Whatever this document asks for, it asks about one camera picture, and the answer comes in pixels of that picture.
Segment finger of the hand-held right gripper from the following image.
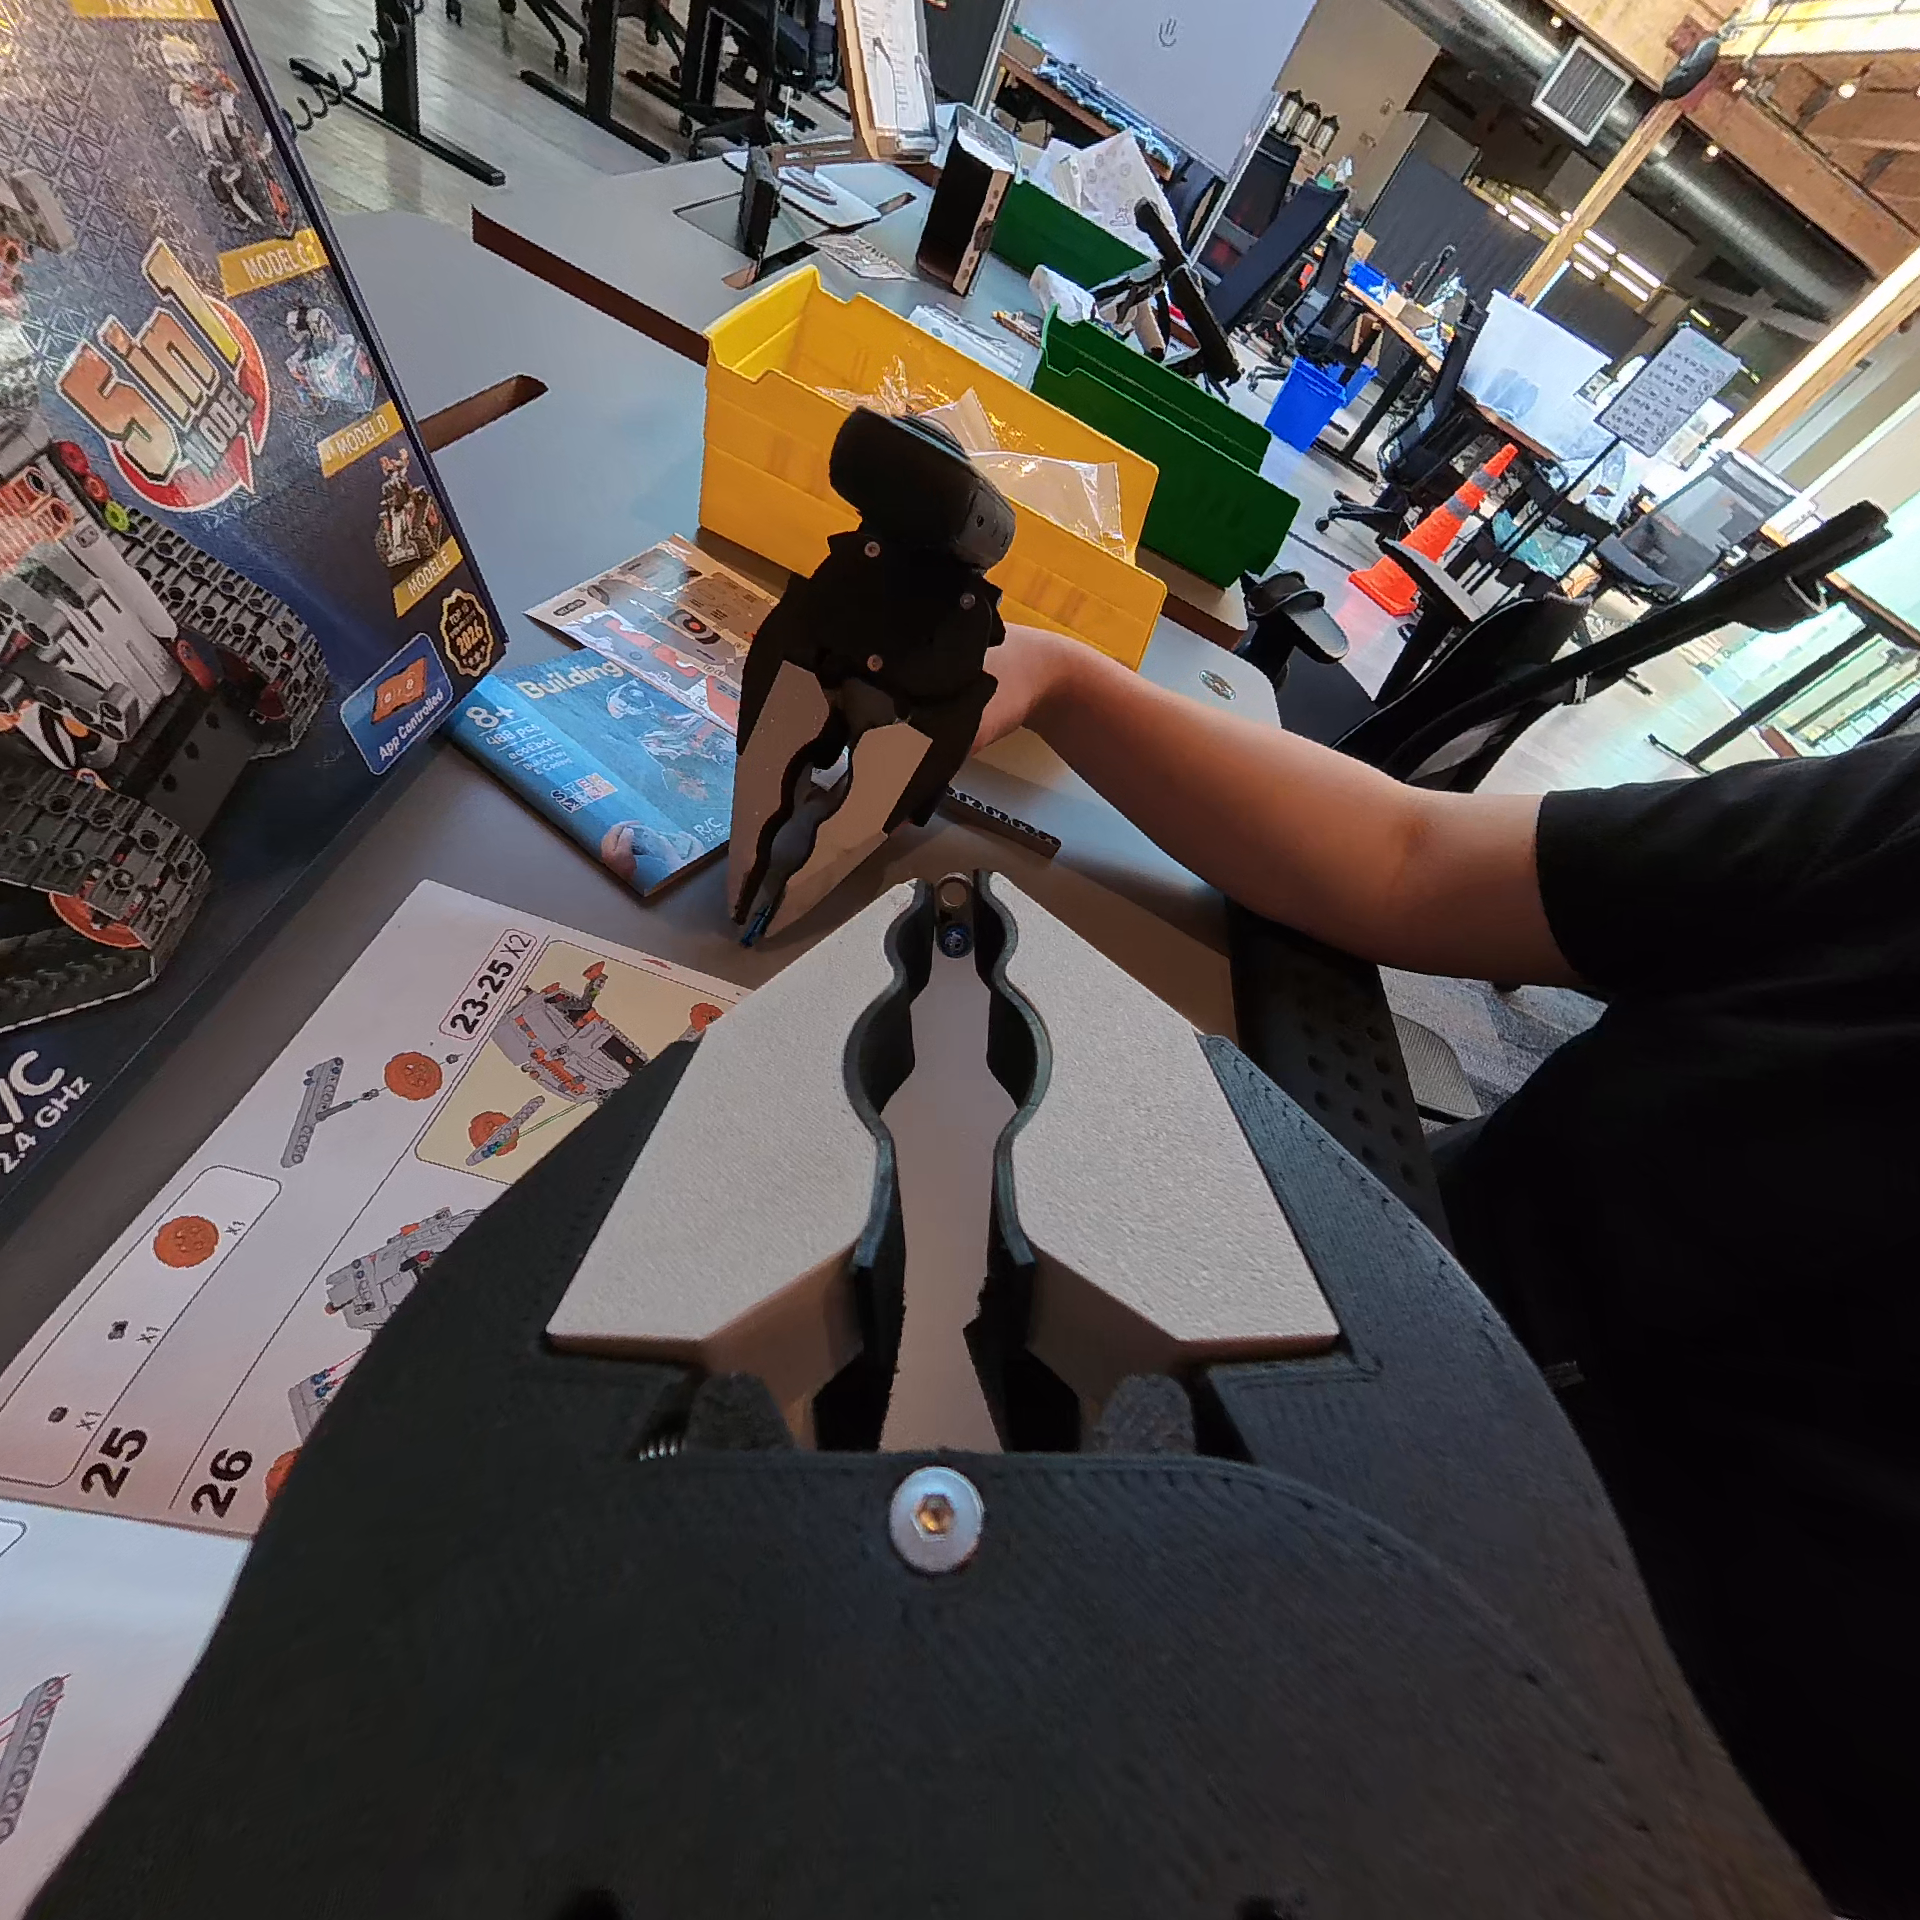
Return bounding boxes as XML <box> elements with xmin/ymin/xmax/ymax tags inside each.
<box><xmin>727</xmin><ymin>668</ymin><xmax>840</xmax><ymax>929</ymax></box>
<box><xmin>757</xmin><ymin>726</ymin><xmax>952</xmax><ymax>940</ymax></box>

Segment white sign on stand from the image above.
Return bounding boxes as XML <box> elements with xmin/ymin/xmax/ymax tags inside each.
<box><xmin>1593</xmin><ymin>326</ymin><xmax>1744</xmax><ymax>460</ymax></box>

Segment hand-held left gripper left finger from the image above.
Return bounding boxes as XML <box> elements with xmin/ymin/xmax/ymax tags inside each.
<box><xmin>543</xmin><ymin>882</ymin><xmax>936</xmax><ymax>1451</ymax></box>

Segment wooden board with paper sheet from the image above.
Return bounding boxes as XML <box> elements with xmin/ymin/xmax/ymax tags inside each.
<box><xmin>831</xmin><ymin>0</ymin><xmax>945</xmax><ymax>164</ymax></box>

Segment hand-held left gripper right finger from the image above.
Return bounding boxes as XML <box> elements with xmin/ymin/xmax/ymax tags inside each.
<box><xmin>965</xmin><ymin>873</ymin><xmax>1342</xmax><ymax>1451</ymax></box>

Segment blue robot kit box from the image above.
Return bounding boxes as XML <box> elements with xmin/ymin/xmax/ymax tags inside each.
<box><xmin>0</xmin><ymin>0</ymin><xmax>512</xmax><ymax>1203</ymax></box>

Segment yellow bag bin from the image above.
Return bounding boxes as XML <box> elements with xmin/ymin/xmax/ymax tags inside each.
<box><xmin>700</xmin><ymin>268</ymin><xmax>1168</xmax><ymax>673</ymax></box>

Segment person's right forearm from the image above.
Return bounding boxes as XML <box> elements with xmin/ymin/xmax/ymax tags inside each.
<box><xmin>972</xmin><ymin>621</ymin><xmax>1584</xmax><ymax>994</ymax></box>

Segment green bin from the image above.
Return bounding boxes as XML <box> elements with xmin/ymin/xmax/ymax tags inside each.
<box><xmin>989</xmin><ymin>175</ymin><xmax>1156</xmax><ymax>289</ymax></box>
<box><xmin>1030</xmin><ymin>307</ymin><xmax>1301</xmax><ymax>590</ymax></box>

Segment blue recycling bin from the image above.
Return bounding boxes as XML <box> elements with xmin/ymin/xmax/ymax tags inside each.
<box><xmin>1264</xmin><ymin>356</ymin><xmax>1345</xmax><ymax>453</ymax></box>

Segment whiteboard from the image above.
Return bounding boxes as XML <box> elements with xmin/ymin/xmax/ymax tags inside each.
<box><xmin>1012</xmin><ymin>0</ymin><xmax>1320</xmax><ymax>182</ymax></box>

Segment small blue booklet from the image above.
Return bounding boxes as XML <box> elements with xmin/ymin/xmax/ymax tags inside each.
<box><xmin>447</xmin><ymin>647</ymin><xmax>752</xmax><ymax>903</ymax></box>

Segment clear plastic bags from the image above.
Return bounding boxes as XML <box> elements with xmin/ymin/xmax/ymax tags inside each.
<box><xmin>838</xmin><ymin>358</ymin><xmax>1127</xmax><ymax>561</ymax></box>

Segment orange traffic cone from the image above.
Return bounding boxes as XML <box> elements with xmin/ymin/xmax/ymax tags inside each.
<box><xmin>1345</xmin><ymin>441</ymin><xmax>1520</xmax><ymax>617</ymax></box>

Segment sticker sheet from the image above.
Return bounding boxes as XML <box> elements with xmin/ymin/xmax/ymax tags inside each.
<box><xmin>526</xmin><ymin>538</ymin><xmax>789</xmax><ymax>723</ymax></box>

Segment dark grey beam piece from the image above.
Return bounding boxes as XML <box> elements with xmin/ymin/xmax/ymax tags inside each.
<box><xmin>936</xmin><ymin>786</ymin><xmax>1064</xmax><ymax>857</ymax></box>

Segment black office chair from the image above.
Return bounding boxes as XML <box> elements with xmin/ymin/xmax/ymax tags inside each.
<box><xmin>1237</xmin><ymin>502</ymin><xmax>1892</xmax><ymax>797</ymax></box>
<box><xmin>1229</xmin><ymin>908</ymin><xmax>1487</xmax><ymax>1249</ymax></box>

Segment black box with wooden edge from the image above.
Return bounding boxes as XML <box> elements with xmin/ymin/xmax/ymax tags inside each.
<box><xmin>914</xmin><ymin>118</ymin><xmax>1021</xmax><ymax>297</ymax></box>

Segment open instruction booklet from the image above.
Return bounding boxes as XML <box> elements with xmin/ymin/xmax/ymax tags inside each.
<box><xmin>0</xmin><ymin>881</ymin><xmax>752</xmax><ymax>1877</ymax></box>

